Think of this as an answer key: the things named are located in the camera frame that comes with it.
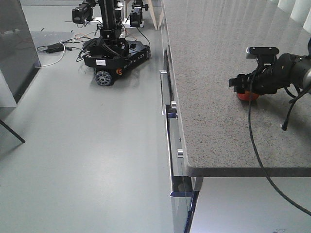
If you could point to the black camera unit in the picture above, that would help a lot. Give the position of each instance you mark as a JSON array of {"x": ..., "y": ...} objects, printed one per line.
[
  {"x": 136, "y": 17},
  {"x": 84, "y": 12}
]

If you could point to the wooden easel legs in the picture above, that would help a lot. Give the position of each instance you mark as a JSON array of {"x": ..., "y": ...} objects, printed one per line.
[{"x": 154, "y": 8}]

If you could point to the black camera unit left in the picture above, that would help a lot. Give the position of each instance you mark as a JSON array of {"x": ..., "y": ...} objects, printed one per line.
[{"x": 84, "y": 12}]

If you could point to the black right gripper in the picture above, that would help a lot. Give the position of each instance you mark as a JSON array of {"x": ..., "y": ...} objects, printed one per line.
[{"x": 267, "y": 80}]

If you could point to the black power adapter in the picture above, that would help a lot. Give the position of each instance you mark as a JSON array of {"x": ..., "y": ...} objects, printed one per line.
[{"x": 53, "y": 48}]

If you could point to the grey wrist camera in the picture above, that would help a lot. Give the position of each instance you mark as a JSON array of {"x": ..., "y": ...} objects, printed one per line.
[{"x": 255, "y": 52}]

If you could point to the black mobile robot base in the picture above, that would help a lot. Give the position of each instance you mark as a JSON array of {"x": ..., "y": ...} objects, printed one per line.
[{"x": 111, "y": 61}]

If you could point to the black robot column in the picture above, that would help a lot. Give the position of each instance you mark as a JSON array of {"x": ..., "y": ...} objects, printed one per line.
[{"x": 110, "y": 29}]

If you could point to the red yellow apple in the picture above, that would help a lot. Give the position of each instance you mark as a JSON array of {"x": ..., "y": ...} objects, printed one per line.
[{"x": 248, "y": 96}]

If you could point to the black camera unit right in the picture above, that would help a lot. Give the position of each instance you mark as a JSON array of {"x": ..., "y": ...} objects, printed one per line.
[{"x": 136, "y": 17}]

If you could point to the dark grey cabinet panel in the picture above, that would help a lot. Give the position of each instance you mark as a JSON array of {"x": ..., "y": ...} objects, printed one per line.
[{"x": 18, "y": 57}]

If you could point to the black silver right arm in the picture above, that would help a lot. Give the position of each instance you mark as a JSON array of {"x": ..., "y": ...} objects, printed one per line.
[{"x": 300, "y": 73}]

